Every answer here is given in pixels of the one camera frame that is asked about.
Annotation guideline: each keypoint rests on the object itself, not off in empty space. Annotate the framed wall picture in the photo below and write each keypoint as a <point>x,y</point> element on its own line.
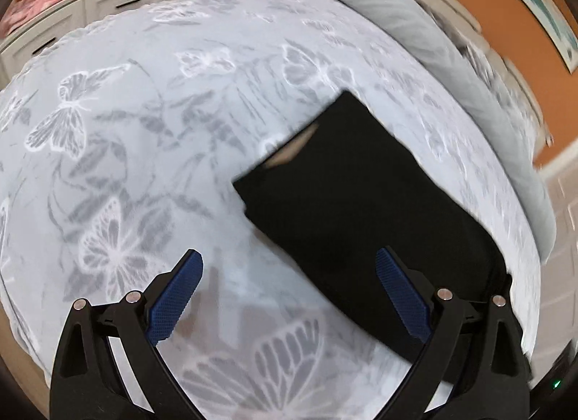
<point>542,4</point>

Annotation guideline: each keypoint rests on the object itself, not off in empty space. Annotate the white drawer cabinet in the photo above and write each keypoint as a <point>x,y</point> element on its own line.
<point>113,0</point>

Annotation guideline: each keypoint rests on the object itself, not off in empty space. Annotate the white patterned wardrobe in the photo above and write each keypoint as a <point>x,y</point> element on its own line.
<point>562,230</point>

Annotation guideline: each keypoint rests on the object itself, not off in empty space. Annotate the butterfly print bedsheet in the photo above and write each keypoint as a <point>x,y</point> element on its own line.
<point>158,153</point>

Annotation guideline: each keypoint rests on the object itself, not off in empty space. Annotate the grey pillows at headboard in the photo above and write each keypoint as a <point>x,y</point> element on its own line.
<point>510,81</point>

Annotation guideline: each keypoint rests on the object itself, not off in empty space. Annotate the grey rolled duvet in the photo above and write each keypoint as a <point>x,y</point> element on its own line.
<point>451,72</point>

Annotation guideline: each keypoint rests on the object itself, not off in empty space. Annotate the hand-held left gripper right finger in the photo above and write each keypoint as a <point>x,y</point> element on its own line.
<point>402,296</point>

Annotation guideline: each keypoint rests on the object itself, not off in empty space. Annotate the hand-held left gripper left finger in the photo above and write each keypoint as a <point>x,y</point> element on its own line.
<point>174,302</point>

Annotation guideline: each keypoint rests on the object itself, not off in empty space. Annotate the black pants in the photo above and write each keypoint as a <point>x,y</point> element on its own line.
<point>352,185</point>

